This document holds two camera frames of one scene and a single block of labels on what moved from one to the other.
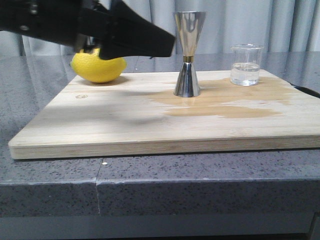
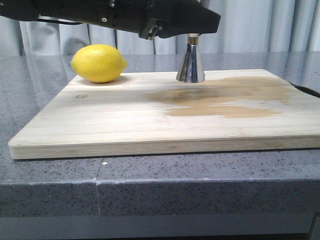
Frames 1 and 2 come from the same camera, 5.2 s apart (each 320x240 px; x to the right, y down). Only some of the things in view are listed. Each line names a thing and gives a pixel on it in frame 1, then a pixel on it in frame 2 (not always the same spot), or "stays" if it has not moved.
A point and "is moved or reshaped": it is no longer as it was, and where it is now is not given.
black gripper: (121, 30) → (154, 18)
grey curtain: (278, 25) stays
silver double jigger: (189, 24) is moved or reshaped
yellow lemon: (91, 65) stays
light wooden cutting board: (138, 114) stays
